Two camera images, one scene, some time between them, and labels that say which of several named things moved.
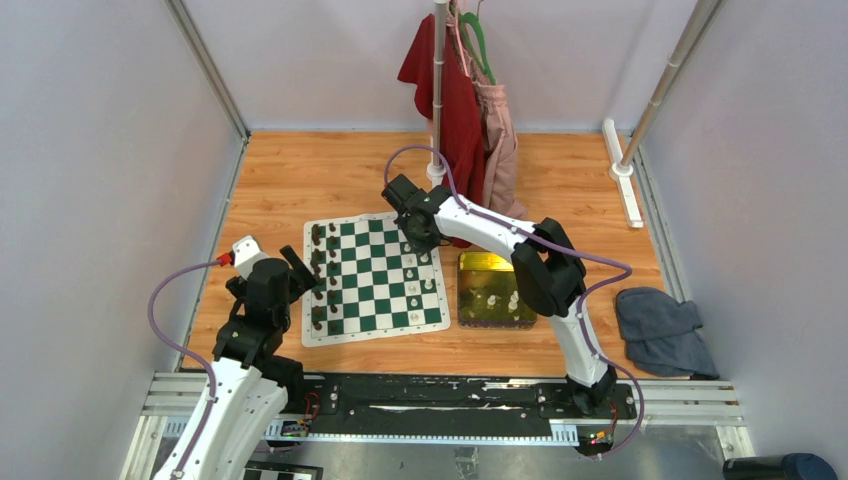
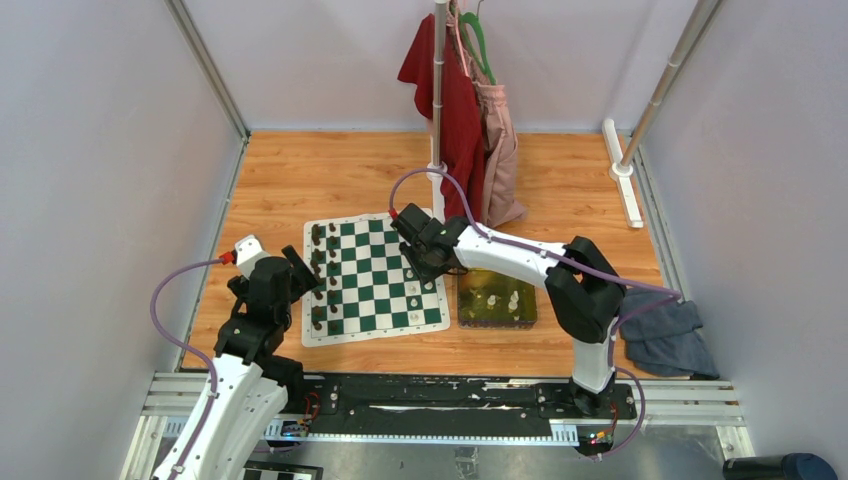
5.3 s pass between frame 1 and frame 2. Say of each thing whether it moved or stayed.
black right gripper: moved
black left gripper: stayed
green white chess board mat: stayed
